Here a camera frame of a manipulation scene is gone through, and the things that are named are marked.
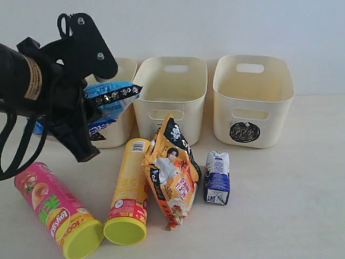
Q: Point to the orange snack bag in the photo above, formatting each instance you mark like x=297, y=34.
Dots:
x=172, y=173

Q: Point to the yellow chips can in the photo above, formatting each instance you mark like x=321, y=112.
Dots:
x=126, y=223

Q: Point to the blue white milk carton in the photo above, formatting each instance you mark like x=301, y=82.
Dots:
x=217, y=178

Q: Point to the cream bin triangle mark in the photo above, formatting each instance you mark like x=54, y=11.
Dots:
x=119, y=132

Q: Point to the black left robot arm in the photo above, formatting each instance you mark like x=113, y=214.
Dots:
x=21, y=81

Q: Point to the cream bin circle mark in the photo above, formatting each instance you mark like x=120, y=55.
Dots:
x=251, y=99

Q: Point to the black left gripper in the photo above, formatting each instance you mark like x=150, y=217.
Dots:
x=65, y=64

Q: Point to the cream bin square mark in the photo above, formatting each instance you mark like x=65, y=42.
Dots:
x=171, y=85

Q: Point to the pink chips can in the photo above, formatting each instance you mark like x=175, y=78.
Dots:
x=67, y=220

